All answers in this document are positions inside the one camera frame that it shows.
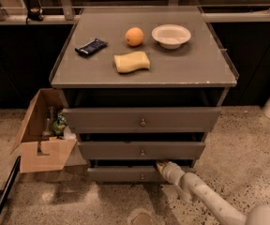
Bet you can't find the small black device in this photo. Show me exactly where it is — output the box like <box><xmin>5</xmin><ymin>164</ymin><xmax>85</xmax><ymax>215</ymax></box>
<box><xmin>27</xmin><ymin>7</ymin><xmax>44</xmax><ymax>22</ymax></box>

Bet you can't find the clear glass bottle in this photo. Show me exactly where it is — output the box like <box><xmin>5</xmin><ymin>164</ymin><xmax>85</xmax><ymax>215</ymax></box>
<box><xmin>41</xmin><ymin>118</ymin><xmax>53</xmax><ymax>141</ymax></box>

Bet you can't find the grey drawer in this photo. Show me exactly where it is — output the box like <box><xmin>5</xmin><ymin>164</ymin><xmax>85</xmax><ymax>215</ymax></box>
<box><xmin>63</xmin><ymin>107</ymin><xmax>220</xmax><ymax>133</ymax></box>
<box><xmin>78</xmin><ymin>142</ymin><xmax>205</xmax><ymax>160</ymax></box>
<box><xmin>86</xmin><ymin>159</ymin><xmax>197</xmax><ymax>184</ymax></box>

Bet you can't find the blue snack bar wrapper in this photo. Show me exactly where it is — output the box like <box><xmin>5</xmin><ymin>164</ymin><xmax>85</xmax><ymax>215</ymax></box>
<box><xmin>75</xmin><ymin>38</ymin><xmax>108</xmax><ymax>57</ymax></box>

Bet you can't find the green crumpled bag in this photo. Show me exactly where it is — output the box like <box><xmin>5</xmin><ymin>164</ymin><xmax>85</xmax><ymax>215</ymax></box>
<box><xmin>52</xmin><ymin>112</ymin><xmax>68</xmax><ymax>136</ymax></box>

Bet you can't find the grey middle drawer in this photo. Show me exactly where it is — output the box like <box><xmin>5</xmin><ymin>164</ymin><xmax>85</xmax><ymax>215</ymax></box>
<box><xmin>78</xmin><ymin>142</ymin><xmax>205</xmax><ymax>160</ymax></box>

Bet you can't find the grey bottom drawer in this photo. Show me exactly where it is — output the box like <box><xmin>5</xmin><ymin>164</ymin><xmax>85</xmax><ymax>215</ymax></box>
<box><xmin>86</xmin><ymin>159</ymin><xmax>197</xmax><ymax>184</ymax></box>

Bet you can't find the orange fruit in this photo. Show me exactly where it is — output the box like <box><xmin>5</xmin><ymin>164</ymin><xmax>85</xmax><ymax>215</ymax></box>
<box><xmin>125</xmin><ymin>27</ymin><xmax>143</xmax><ymax>47</ymax></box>

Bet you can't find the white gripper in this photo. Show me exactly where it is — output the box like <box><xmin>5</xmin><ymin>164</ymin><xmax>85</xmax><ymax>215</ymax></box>
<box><xmin>156</xmin><ymin>160</ymin><xmax>185</xmax><ymax>186</ymax></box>

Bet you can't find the grey drawer cabinet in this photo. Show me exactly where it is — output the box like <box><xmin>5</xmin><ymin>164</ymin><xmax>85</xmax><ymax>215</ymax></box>
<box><xmin>50</xmin><ymin>7</ymin><xmax>238</xmax><ymax>171</ymax></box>

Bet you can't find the black bar on floor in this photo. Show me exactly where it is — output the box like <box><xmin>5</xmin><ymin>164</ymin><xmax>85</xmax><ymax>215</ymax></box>
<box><xmin>0</xmin><ymin>157</ymin><xmax>21</xmax><ymax>216</ymax></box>

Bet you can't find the brown cardboard box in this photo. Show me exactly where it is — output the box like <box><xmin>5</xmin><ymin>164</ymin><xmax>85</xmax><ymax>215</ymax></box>
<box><xmin>11</xmin><ymin>88</ymin><xmax>77</xmax><ymax>173</ymax></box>

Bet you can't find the grey top drawer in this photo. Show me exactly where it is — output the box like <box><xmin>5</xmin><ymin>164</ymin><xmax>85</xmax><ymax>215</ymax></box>
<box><xmin>63</xmin><ymin>107</ymin><xmax>220</xmax><ymax>133</ymax></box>

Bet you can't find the yellow sponge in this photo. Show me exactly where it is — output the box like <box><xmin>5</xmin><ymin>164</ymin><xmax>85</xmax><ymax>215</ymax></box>
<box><xmin>114</xmin><ymin>52</ymin><xmax>150</xmax><ymax>73</ymax></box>

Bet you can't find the white bowl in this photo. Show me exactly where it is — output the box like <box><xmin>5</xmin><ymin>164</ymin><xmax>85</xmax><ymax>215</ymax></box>
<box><xmin>152</xmin><ymin>24</ymin><xmax>191</xmax><ymax>50</ymax></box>

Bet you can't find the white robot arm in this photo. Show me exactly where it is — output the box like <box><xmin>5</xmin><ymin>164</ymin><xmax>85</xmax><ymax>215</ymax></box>
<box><xmin>157</xmin><ymin>97</ymin><xmax>270</xmax><ymax>225</ymax></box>

